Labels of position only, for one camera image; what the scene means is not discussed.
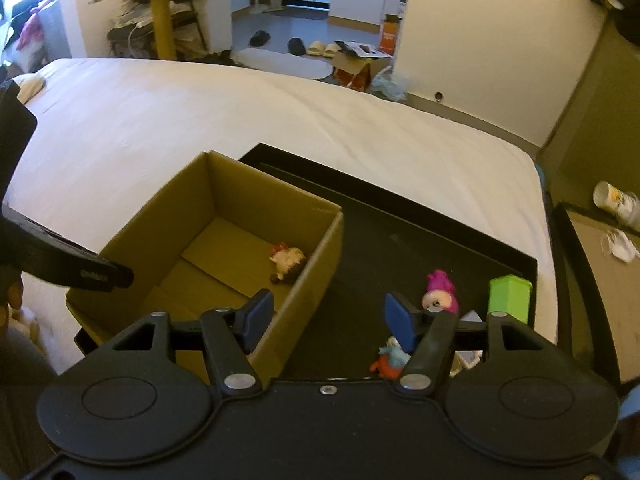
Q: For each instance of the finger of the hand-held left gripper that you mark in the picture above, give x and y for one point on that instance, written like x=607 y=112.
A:
x=60 y=262

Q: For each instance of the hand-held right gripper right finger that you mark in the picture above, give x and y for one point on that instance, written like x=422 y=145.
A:
x=400 y=315

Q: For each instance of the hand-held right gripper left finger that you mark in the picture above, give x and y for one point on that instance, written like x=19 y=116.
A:
x=257 y=312

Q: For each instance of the pink-haired toy figure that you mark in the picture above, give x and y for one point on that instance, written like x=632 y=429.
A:
x=440 y=292

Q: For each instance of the orange and teal toy figure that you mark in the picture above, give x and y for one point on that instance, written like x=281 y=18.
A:
x=389 y=362

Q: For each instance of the brown-haired doll figure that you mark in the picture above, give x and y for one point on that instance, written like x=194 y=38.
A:
x=287 y=261

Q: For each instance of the white cube toy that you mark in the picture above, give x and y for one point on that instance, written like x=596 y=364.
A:
x=471 y=316

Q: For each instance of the black shallow tray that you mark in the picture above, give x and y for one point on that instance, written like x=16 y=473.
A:
x=400 y=240

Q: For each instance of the brown cardboard box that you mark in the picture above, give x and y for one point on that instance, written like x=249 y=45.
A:
x=240 y=195

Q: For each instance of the green plastic box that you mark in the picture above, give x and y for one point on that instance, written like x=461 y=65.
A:
x=510 y=297

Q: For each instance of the cluttered black shelf rack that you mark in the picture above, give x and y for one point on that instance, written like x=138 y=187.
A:
x=132 y=25

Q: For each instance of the yellow round table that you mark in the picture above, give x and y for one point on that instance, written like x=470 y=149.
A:
x=162 y=5

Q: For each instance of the dark-framed nightstand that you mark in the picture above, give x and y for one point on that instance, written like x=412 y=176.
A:
x=600 y=300

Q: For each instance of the crumpled plastic bag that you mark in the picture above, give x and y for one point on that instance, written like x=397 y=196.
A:
x=390 y=82

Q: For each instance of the white face mask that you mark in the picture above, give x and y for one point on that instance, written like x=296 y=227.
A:
x=622 y=245

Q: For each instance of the white paper cup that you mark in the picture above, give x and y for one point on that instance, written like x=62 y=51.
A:
x=617 y=202

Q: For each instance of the white floor mat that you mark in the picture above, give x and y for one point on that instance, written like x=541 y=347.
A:
x=285 y=62

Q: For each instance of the cardboard box with papers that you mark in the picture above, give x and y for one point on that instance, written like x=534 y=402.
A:
x=357 y=65

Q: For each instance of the black slipper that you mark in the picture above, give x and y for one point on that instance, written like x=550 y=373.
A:
x=297 y=46
x=259 y=38

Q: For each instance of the beige slipper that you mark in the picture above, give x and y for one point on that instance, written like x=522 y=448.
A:
x=315 y=48
x=332 y=50

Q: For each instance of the orange carton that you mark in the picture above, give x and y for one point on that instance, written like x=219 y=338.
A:
x=390 y=35

